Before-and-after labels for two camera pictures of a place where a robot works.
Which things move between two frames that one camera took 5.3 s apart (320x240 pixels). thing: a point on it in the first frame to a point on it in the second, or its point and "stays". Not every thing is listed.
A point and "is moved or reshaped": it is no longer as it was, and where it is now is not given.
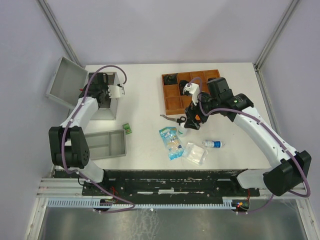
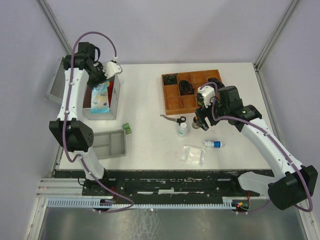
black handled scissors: (181, 119) stays
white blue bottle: (214, 144) stays
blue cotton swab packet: (172, 142) is moved or reshaped
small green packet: (127, 128) stays
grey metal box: (67, 81) stays
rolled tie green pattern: (170, 79) stays
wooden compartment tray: (174, 103) stays
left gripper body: (104, 89) to (97, 77)
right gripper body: (192, 110) to (202, 112)
